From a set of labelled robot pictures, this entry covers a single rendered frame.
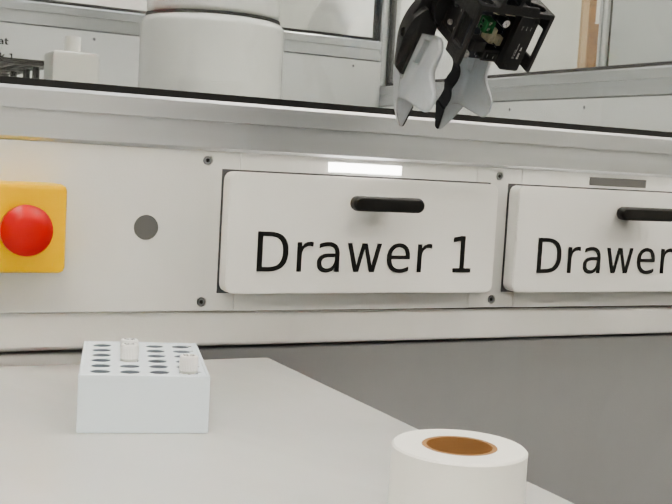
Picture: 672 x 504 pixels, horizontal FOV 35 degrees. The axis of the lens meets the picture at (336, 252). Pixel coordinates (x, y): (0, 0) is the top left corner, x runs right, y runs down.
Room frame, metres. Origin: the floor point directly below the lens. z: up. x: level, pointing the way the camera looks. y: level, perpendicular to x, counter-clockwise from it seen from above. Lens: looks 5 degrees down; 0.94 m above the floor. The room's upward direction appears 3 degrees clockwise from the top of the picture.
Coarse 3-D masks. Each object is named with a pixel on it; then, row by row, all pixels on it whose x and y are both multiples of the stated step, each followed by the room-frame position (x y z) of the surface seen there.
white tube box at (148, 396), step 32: (96, 352) 0.75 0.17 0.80; (160, 352) 0.77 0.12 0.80; (192, 352) 0.77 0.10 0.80; (96, 384) 0.68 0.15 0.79; (128, 384) 0.68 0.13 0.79; (160, 384) 0.68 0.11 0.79; (192, 384) 0.69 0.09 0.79; (96, 416) 0.68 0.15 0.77; (128, 416) 0.68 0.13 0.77; (160, 416) 0.68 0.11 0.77; (192, 416) 0.69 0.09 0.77
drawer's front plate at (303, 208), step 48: (240, 192) 0.96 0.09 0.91; (288, 192) 0.98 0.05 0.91; (336, 192) 1.01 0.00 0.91; (384, 192) 1.03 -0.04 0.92; (432, 192) 1.05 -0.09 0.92; (480, 192) 1.08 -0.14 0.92; (240, 240) 0.96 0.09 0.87; (288, 240) 0.98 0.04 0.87; (336, 240) 1.01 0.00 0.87; (384, 240) 1.03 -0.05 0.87; (432, 240) 1.06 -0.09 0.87; (480, 240) 1.08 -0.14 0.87; (240, 288) 0.96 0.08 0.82; (288, 288) 0.99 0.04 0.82; (336, 288) 1.01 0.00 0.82; (384, 288) 1.03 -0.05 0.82; (432, 288) 1.06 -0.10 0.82; (480, 288) 1.08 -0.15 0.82
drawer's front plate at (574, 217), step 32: (512, 192) 1.11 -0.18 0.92; (544, 192) 1.12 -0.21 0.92; (576, 192) 1.13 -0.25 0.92; (608, 192) 1.15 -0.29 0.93; (640, 192) 1.18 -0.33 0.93; (512, 224) 1.11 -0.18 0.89; (544, 224) 1.12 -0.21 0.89; (576, 224) 1.14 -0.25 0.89; (608, 224) 1.16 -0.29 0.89; (640, 224) 1.18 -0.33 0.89; (512, 256) 1.10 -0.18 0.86; (544, 256) 1.12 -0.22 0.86; (576, 256) 1.14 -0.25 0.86; (512, 288) 1.10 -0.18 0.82; (544, 288) 1.12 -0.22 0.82; (576, 288) 1.14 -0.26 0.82; (608, 288) 1.16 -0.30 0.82; (640, 288) 1.18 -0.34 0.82
